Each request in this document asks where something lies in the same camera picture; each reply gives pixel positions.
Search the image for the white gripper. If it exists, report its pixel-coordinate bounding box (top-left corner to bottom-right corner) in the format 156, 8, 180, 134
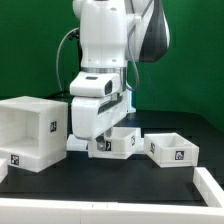
72, 91, 128, 150

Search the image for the white drawer box front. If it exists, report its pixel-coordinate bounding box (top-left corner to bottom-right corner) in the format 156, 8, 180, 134
88, 127, 141, 159

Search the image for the white drawer box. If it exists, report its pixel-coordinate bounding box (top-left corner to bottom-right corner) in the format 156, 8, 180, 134
144, 133, 199, 168
88, 127, 141, 159

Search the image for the large white drawer cabinet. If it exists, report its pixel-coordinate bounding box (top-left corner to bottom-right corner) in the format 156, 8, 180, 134
0, 96, 68, 172

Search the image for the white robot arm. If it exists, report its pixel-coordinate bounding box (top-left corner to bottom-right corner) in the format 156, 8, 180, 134
70, 0, 170, 151

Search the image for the white marker plate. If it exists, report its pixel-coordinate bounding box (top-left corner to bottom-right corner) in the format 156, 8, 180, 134
66, 134, 144, 154

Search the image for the white left fence block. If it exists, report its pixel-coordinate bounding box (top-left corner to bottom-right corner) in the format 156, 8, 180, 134
0, 158, 8, 183

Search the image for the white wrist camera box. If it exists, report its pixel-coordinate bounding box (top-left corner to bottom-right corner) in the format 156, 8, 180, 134
70, 72, 121, 98

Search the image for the white front fence rail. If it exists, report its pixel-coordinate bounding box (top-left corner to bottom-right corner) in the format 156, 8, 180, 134
0, 198, 224, 224

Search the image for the white fence rail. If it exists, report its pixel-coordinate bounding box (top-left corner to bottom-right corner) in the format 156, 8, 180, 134
193, 167, 224, 208
0, 198, 224, 224

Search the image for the grey cable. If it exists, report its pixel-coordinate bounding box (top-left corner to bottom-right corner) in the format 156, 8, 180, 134
55, 27, 81, 93

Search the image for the white right fence rail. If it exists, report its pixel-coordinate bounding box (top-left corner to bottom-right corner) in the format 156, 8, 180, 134
193, 167, 224, 208

